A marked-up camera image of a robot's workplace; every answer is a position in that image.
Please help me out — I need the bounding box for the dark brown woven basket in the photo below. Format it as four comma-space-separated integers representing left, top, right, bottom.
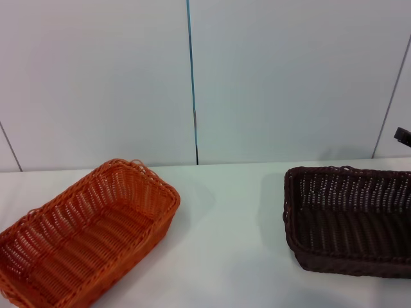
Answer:
282, 165, 411, 279

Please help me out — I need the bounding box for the orange woven plastic basket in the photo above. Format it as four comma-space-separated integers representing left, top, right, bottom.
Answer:
0, 157, 181, 308

